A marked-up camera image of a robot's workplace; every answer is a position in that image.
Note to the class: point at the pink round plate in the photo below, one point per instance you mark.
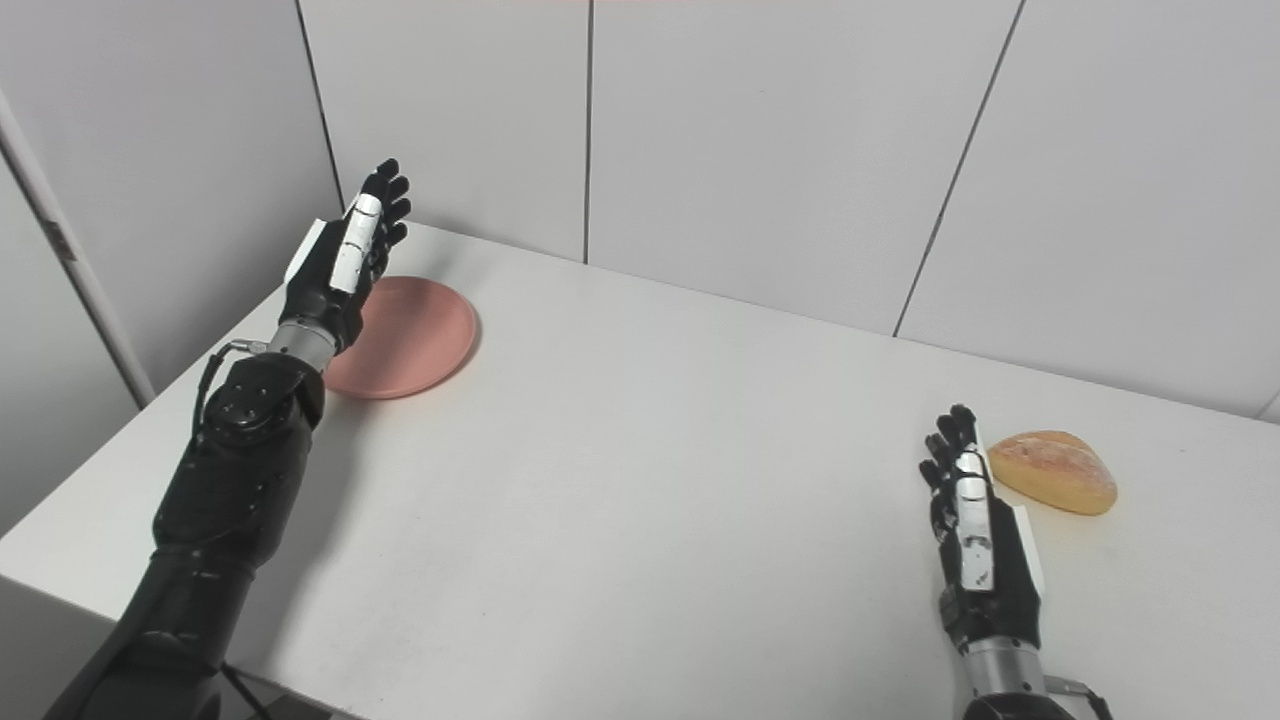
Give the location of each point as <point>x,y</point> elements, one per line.
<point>420,335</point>

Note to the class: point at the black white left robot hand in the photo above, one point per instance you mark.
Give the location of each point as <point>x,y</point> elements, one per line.
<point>320,285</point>

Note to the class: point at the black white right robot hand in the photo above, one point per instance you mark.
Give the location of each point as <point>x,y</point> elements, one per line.
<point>1010,590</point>

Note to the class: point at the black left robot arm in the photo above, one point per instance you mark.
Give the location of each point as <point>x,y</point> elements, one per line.
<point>220,500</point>

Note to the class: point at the white partition post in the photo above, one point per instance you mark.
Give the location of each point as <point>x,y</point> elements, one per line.
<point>85,270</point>

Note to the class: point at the golden bread roll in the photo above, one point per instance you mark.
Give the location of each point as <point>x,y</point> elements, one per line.
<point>1055,470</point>

